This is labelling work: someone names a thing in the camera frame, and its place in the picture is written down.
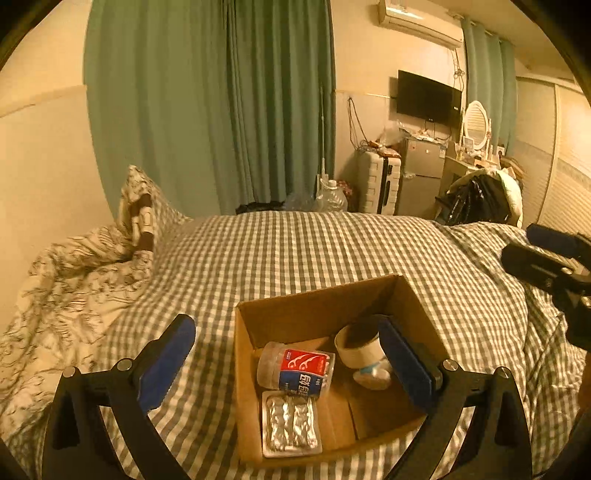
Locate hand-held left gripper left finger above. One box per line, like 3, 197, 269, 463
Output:
41, 314, 197, 480

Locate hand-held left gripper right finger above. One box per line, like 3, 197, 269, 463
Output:
378, 318, 534, 480

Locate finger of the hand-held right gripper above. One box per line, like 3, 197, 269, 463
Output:
527, 224, 591, 267
502, 243, 571, 289

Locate small white round lid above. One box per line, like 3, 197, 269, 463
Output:
352, 362, 394, 391

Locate beige tape roll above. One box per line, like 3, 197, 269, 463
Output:
334, 322, 386, 370

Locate white sliding wardrobe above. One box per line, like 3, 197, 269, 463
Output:
515, 76, 591, 241

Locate black plastic bag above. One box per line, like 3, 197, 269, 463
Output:
434, 175, 513, 226

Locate brown cardboard box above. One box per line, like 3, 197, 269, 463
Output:
233, 274, 455, 468

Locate clear jar red blue label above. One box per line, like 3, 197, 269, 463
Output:
256, 342, 336, 398

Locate white dressing table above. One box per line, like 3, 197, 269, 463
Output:
441, 154, 491, 195

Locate white floral duvet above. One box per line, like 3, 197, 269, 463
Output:
0, 165, 195, 418

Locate silver pill blister pack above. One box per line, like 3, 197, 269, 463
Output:
261, 390, 322, 459

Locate grey small fridge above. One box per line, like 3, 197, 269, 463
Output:
398, 137, 447, 217

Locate white oval vanity mirror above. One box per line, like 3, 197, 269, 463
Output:
462, 100, 493, 154

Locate narrow green curtain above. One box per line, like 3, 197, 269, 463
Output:
462, 16, 518, 158

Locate white ribbed suitcase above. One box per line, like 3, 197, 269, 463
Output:
358, 148, 402, 215

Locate dark cloth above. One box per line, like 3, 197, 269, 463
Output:
235, 200, 285, 216

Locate large clear water bottle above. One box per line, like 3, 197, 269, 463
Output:
315, 179, 348, 213

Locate clear plastic bag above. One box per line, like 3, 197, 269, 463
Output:
283, 193, 319, 213

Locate thin white pole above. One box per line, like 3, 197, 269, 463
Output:
318, 87, 330, 185

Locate white air conditioner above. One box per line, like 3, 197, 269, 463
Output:
378, 0, 464, 47

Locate wide green curtain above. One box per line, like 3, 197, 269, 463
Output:
83, 0, 337, 217

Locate black wall television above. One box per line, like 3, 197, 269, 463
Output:
397, 70, 463, 126

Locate hanging wall cables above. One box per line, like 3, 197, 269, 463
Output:
347, 96, 371, 149

